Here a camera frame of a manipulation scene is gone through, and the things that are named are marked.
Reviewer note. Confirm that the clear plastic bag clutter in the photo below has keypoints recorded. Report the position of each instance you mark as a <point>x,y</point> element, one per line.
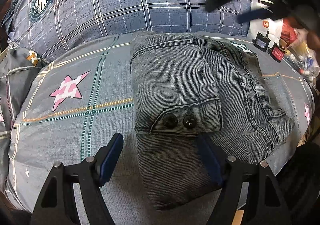
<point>297,53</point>

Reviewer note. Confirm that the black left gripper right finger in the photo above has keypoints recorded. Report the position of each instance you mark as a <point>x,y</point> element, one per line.
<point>248,191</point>

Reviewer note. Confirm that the black blue small box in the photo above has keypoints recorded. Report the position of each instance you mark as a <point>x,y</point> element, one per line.
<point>262,41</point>

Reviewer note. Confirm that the grey star patterned quilt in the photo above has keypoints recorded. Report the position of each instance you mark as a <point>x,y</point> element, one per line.
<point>66,109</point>

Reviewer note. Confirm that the person right hand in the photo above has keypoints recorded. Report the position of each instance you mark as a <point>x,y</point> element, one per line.
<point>313,42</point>

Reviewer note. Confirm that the grey denim pants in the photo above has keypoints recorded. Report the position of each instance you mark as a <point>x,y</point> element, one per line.
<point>186,84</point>

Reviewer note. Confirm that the blue plaid pillow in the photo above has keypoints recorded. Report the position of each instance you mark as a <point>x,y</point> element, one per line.
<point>53,27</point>

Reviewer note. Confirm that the white paper shopping bag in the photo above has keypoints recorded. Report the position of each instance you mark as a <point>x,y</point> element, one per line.
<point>274,28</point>

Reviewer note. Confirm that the black red small box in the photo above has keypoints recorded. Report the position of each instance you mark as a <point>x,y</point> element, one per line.
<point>277,51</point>

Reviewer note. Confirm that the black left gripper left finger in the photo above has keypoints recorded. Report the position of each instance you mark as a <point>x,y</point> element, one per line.
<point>56,202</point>

